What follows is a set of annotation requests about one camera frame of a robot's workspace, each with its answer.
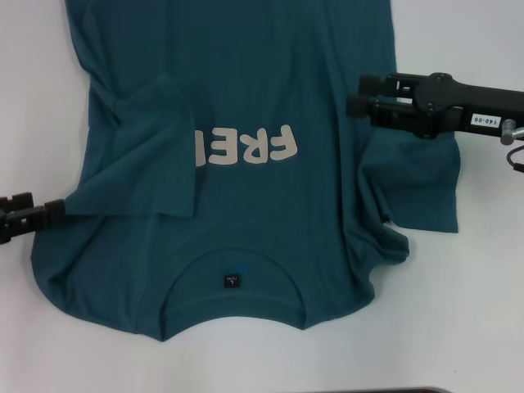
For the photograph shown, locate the teal T-shirt with FREE print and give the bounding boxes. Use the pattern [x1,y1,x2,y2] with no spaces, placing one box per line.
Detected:
[30,0,459,343]

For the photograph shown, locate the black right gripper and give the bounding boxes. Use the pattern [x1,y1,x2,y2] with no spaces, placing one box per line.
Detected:
[346,71,524,138]

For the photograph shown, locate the black cable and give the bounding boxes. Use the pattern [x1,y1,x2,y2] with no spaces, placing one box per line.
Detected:
[507,142,524,174]

